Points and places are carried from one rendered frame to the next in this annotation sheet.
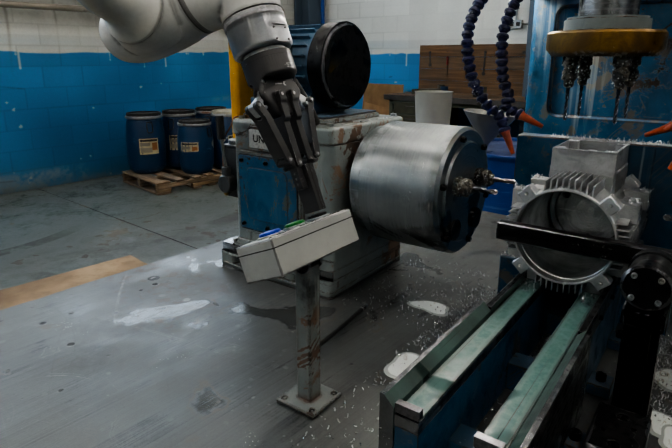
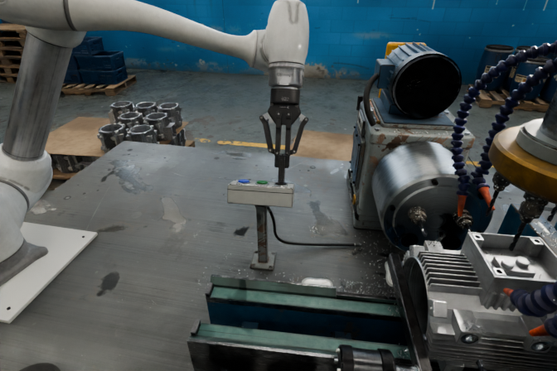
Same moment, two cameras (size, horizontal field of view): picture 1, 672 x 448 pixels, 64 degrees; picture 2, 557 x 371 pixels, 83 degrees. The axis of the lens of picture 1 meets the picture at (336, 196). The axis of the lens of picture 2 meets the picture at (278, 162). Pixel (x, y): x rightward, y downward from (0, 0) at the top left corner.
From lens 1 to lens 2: 73 cm
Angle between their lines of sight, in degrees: 57
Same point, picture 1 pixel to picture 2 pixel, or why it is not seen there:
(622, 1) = not seen: outside the picture
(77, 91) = (462, 26)
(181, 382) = (247, 218)
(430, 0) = not seen: outside the picture
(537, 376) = (273, 338)
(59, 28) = not seen: outside the picture
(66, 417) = (211, 204)
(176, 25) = (263, 61)
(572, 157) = (473, 251)
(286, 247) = (234, 191)
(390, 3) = not seen: outside the picture
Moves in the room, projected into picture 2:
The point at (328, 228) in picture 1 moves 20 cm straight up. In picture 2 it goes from (268, 193) to (268, 119)
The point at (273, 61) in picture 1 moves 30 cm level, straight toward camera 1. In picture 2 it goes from (275, 95) to (151, 123)
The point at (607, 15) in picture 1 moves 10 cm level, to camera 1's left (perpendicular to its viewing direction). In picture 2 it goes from (536, 138) to (462, 113)
